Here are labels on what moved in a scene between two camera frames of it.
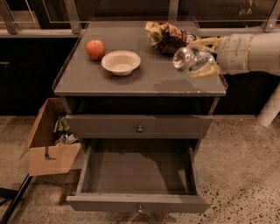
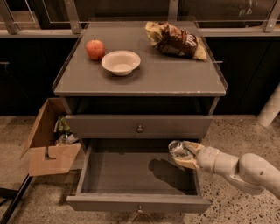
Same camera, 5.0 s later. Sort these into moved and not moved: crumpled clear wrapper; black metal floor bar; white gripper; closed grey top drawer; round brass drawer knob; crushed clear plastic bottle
Moved: crushed clear plastic bottle; white gripper
Not moved: black metal floor bar; crumpled clear wrapper; round brass drawer knob; closed grey top drawer
